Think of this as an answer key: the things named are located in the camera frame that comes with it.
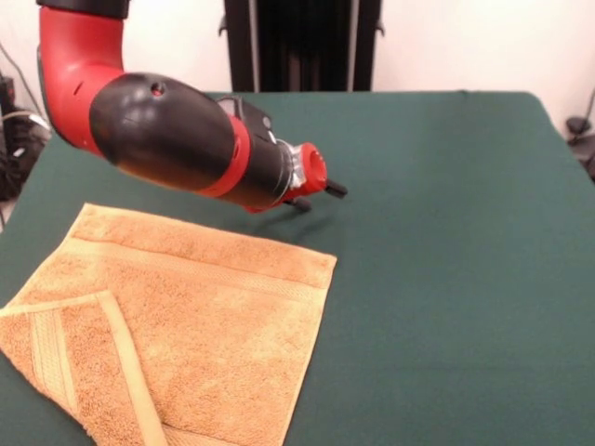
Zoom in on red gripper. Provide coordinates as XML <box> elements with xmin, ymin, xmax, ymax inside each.
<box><xmin>245</xmin><ymin>141</ymin><xmax>349</xmax><ymax>216</ymax></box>

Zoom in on orange terry towel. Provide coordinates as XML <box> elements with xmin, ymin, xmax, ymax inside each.
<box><xmin>0</xmin><ymin>203</ymin><xmax>338</xmax><ymax>446</ymax></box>

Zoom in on dark green table cloth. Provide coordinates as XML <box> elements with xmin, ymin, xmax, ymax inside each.
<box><xmin>0</xmin><ymin>90</ymin><xmax>595</xmax><ymax>446</ymax></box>

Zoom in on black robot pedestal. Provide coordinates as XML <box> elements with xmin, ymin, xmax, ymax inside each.
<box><xmin>217</xmin><ymin>0</ymin><xmax>386</xmax><ymax>93</ymax></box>

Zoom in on black plug with cable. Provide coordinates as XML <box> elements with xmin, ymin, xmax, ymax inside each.
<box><xmin>564</xmin><ymin>87</ymin><xmax>595</xmax><ymax>182</ymax></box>

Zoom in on black cable bundle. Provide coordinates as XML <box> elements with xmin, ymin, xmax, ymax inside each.
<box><xmin>0</xmin><ymin>44</ymin><xmax>53</xmax><ymax>233</ymax></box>

